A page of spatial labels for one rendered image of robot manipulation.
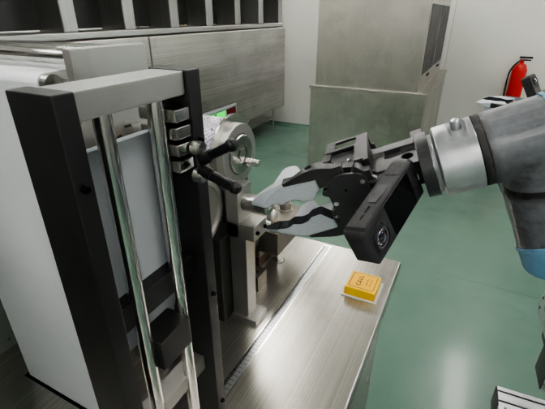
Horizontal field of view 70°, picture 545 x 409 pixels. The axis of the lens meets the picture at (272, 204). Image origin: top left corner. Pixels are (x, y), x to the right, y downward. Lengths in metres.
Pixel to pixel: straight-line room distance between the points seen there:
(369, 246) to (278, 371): 0.45
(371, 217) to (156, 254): 0.23
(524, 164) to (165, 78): 0.34
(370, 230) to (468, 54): 4.78
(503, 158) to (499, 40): 4.69
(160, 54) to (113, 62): 0.59
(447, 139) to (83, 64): 0.37
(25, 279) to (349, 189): 0.47
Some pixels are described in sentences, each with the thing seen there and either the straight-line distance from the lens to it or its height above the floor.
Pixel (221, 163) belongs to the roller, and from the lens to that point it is 0.70.
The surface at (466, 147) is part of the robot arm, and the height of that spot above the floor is 1.37.
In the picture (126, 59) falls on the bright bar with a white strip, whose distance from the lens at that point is 0.48.
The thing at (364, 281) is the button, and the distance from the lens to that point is 0.95.
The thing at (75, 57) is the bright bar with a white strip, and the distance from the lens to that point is 0.44.
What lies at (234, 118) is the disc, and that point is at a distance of 0.74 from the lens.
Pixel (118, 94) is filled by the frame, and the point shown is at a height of 1.43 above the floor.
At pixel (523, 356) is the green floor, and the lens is 2.35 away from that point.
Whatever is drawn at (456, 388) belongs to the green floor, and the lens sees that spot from 2.07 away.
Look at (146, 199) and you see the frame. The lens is 0.42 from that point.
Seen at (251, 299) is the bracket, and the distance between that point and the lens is 0.85.
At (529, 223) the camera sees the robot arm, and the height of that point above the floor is 1.30.
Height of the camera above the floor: 1.49
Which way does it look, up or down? 26 degrees down
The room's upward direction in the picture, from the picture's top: straight up
